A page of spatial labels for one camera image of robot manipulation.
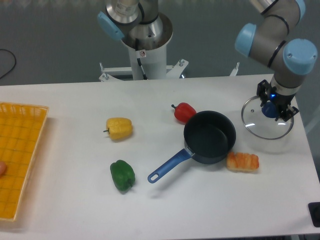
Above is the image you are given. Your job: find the black device at table edge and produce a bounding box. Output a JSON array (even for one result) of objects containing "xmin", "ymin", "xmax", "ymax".
[{"xmin": 308, "ymin": 202, "xmax": 320, "ymax": 228}]

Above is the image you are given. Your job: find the yellow plastic basket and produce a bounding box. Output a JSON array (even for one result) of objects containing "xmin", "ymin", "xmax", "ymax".
[{"xmin": 0, "ymin": 102, "xmax": 49, "ymax": 222}]

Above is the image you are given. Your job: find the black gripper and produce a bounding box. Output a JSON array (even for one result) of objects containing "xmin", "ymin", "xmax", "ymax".
[{"xmin": 256, "ymin": 79, "xmax": 299, "ymax": 122}]

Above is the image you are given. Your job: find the glass lid blue knob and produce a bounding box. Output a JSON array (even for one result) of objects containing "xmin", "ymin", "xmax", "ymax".
[{"xmin": 241, "ymin": 96, "xmax": 294, "ymax": 140}]

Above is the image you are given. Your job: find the orange toast bread piece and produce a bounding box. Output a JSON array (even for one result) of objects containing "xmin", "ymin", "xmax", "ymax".
[{"xmin": 226, "ymin": 152, "xmax": 260, "ymax": 172}]

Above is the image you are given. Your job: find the yellow bell pepper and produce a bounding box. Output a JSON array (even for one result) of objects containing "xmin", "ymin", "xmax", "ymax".
[{"xmin": 103, "ymin": 117, "xmax": 133, "ymax": 140}]

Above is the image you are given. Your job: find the green bell pepper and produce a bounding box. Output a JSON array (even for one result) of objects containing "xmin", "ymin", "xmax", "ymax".
[{"xmin": 110, "ymin": 159, "xmax": 136, "ymax": 192}]

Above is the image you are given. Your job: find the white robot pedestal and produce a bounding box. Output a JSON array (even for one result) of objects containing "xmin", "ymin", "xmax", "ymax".
[{"xmin": 98, "ymin": 12, "xmax": 240, "ymax": 82}]

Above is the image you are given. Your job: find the black cable on pedestal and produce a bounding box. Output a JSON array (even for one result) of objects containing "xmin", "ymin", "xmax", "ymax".
[{"xmin": 134, "ymin": 37, "xmax": 148, "ymax": 81}]

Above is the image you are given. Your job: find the red bell pepper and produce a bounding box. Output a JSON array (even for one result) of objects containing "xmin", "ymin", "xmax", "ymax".
[{"xmin": 171, "ymin": 102, "xmax": 197, "ymax": 124}]

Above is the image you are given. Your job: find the dark blue saucepan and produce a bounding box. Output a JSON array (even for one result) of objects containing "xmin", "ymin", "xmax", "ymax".
[{"xmin": 147, "ymin": 110, "xmax": 236, "ymax": 184}]

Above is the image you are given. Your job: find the black cable on floor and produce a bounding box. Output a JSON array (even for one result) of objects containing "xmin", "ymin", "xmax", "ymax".
[{"xmin": 0, "ymin": 48, "xmax": 17, "ymax": 79}]

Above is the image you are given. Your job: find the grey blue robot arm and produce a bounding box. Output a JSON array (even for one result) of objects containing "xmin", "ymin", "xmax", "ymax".
[{"xmin": 97, "ymin": 0, "xmax": 318, "ymax": 121}]

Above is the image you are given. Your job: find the orange item in basket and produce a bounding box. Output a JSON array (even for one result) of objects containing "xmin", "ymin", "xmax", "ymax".
[{"xmin": 0, "ymin": 161, "xmax": 7, "ymax": 176}]

